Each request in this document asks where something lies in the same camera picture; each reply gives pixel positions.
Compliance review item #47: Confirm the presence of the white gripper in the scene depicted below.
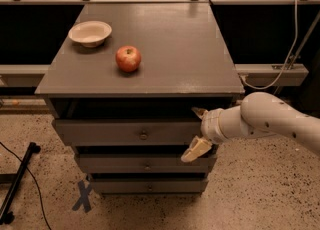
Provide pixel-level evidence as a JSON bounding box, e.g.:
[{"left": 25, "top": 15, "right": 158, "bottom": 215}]
[{"left": 181, "top": 107, "right": 228, "bottom": 163}]

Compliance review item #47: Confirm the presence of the grey top drawer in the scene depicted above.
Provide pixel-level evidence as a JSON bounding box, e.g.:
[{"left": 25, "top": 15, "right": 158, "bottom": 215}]
[{"left": 52, "top": 119, "right": 200, "bottom": 146}]

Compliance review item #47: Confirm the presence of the grey drawer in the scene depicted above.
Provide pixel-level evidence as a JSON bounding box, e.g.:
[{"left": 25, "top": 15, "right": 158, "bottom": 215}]
[
  {"left": 75, "top": 154, "right": 216, "bottom": 173},
  {"left": 91, "top": 179, "right": 208, "bottom": 194},
  {"left": 52, "top": 119, "right": 200, "bottom": 146}
]

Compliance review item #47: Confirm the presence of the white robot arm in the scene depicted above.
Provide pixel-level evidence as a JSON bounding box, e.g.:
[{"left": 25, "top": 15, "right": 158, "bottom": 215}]
[{"left": 181, "top": 92, "right": 320, "bottom": 163}]

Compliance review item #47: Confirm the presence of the grey drawer cabinet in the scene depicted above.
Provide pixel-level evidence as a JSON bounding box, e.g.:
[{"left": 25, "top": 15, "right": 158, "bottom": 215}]
[{"left": 36, "top": 3, "right": 244, "bottom": 184}]

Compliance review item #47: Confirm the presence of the grey middle drawer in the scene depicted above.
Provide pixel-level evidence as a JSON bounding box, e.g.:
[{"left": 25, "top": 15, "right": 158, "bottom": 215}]
[{"left": 75, "top": 154, "right": 216, "bottom": 173}]

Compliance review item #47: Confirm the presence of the grey bottom drawer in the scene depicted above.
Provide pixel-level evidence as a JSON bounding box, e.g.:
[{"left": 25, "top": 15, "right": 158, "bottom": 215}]
[{"left": 91, "top": 179, "right": 208, "bottom": 194}]

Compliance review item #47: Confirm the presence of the red apple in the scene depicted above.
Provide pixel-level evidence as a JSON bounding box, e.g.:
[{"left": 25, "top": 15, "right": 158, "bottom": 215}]
[{"left": 116, "top": 46, "right": 142, "bottom": 73}]

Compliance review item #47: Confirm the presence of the blue tape cross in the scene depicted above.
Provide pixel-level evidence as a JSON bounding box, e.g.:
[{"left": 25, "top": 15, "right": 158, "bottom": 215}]
[{"left": 72, "top": 180, "right": 92, "bottom": 213}]

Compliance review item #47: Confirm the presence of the white ceramic bowl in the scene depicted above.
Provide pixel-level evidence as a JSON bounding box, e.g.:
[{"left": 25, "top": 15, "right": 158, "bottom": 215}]
[{"left": 68, "top": 21, "right": 112, "bottom": 48}]

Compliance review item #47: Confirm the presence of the black tripod leg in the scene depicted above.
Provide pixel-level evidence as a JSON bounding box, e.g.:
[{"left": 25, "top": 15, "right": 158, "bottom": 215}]
[{"left": 0, "top": 142, "right": 41, "bottom": 225}]

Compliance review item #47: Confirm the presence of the white cable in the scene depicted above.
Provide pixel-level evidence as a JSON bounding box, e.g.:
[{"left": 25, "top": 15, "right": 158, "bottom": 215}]
[{"left": 239, "top": 0, "right": 299, "bottom": 91}]

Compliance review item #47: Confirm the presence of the black floor cable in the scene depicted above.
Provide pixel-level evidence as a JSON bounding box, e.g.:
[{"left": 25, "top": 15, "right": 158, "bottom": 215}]
[{"left": 0, "top": 141, "right": 53, "bottom": 230}]

